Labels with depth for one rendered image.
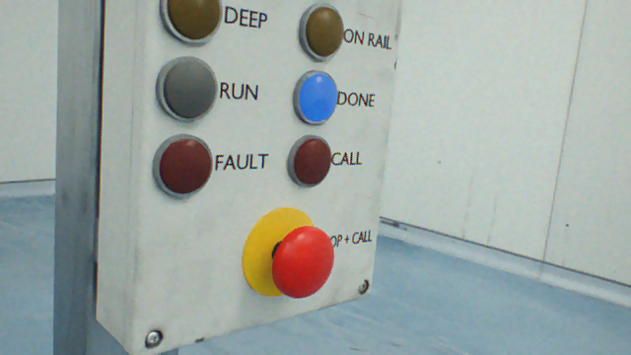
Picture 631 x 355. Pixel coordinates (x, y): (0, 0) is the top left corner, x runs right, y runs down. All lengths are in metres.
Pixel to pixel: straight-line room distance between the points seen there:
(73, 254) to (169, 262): 0.09
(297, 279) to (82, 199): 0.13
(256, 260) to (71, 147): 0.13
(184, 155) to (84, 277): 0.11
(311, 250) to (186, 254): 0.06
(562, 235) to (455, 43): 1.24
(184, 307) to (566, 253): 3.09
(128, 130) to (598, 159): 3.03
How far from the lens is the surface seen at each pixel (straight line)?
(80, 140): 0.34
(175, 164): 0.27
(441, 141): 3.56
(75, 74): 0.35
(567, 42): 3.30
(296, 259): 0.30
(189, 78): 0.27
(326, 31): 0.32
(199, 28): 0.27
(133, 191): 0.28
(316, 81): 0.32
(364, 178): 0.36
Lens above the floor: 0.96
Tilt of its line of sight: 10 degrees down
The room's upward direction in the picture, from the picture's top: 5 degrees clockwise
